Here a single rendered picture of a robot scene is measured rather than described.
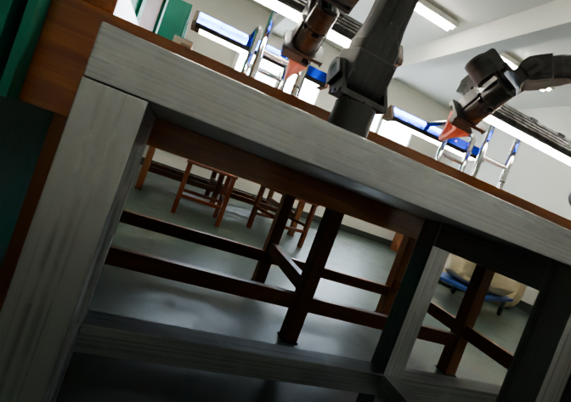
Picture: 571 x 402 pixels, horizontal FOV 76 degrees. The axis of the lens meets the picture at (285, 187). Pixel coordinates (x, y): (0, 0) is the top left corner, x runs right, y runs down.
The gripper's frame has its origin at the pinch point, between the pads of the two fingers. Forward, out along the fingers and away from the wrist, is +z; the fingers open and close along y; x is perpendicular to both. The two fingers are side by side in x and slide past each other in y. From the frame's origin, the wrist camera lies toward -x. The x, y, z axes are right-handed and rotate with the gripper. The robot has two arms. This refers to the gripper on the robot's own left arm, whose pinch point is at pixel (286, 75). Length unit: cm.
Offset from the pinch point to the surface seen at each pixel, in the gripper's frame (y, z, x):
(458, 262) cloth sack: -271, 172, -89
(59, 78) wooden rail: 40, -2, 31
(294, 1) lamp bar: 3.3, -8.0, -20.1
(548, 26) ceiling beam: -256, 9, -256
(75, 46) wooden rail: 39.5, -5.9, 26.2
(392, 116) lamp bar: -70, 34, -56
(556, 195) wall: -484, 157, -241
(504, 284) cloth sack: -310, 158, -71
